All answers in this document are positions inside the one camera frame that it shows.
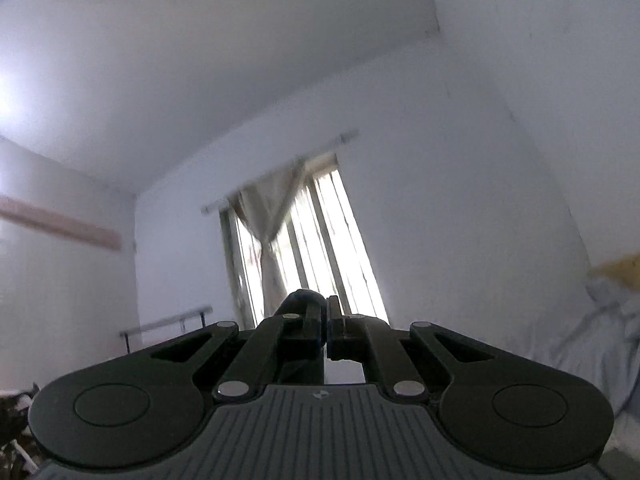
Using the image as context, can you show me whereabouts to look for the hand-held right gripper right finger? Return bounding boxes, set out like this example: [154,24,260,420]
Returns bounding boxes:
[325,296,501,403]

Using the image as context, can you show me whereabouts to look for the black clothes rack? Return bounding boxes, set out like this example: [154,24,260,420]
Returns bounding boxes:
[119,305,213,356]

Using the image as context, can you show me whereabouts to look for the wooden headboard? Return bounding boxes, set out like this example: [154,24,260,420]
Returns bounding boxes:
[587,252,640,291]

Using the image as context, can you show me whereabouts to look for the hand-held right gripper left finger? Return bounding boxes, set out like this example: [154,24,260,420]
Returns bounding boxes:
[150,302,325,403]

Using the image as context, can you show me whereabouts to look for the printed white curtain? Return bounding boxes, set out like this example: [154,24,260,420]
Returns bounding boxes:
[227,160,311,321]

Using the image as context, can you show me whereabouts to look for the pink wall strip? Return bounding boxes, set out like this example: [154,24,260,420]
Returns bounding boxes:
[0,195,123,250]

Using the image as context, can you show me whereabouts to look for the dark blue garment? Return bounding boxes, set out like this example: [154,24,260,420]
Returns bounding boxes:
[276,289,327,386]

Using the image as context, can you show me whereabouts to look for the white curtain rod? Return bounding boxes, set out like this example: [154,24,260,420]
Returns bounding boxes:
[201,129,360,213]

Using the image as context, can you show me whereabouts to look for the light blue printed quilt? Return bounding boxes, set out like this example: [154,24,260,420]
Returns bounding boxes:
[520,272,640,421]

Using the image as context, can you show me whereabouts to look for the barred window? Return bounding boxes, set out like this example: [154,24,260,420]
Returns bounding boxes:
[220,152,391,328]

